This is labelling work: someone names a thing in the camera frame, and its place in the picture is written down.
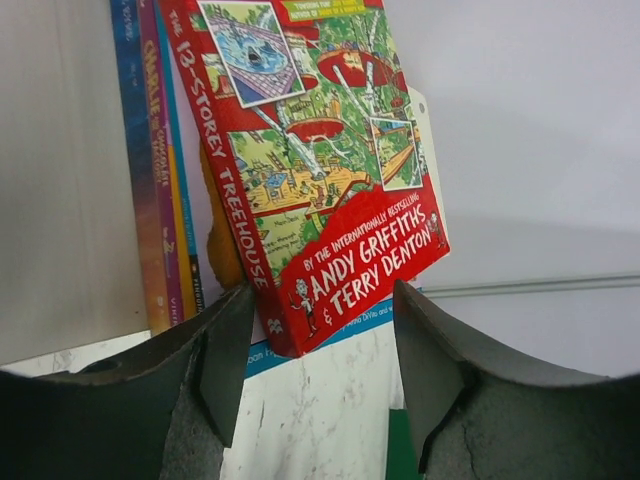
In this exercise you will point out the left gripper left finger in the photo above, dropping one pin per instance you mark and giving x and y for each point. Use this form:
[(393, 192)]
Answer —
[(163, 409)]

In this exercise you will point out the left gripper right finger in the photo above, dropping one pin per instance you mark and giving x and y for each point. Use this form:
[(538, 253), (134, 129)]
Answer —
[(480, 409)]

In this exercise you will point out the red Treehouse book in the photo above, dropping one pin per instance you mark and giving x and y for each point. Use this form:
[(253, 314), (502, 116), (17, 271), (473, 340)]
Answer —
[(310, 165)]

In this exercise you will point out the Jane Eyre blue book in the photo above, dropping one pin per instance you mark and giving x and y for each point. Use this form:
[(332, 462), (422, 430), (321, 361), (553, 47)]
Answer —
[(127, 43)]

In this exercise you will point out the Roald Dahl purple book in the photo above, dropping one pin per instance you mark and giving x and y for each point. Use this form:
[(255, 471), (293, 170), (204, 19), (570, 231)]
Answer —
[(180, 304)]

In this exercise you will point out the green lever arch binder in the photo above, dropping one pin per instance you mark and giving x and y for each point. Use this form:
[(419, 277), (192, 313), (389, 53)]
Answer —
[(401, 463)]

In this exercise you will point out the white two-tier shelf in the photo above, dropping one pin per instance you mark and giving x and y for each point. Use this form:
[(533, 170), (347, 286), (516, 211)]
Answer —
[(70, 269)]

